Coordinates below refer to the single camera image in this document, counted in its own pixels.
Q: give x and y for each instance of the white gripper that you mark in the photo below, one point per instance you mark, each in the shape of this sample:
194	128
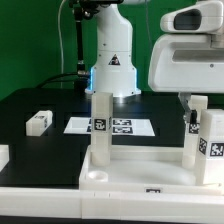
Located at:
186	64

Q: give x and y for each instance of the white desk top tray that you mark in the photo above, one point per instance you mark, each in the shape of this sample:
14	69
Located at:
143	169

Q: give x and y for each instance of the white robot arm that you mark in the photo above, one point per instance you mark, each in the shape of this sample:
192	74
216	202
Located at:
114	71

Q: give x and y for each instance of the marker sheet with tags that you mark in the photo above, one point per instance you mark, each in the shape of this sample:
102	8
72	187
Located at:
120	126

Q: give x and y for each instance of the white front fence bar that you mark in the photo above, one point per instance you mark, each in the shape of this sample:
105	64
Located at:
63	203

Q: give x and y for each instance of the white left fence piece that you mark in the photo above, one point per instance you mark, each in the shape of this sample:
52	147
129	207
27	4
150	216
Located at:
4	156

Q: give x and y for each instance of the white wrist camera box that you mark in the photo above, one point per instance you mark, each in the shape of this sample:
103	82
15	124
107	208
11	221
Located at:
205	16

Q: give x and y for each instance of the black camera stand pole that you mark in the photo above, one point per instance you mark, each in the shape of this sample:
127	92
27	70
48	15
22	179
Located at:
82	10

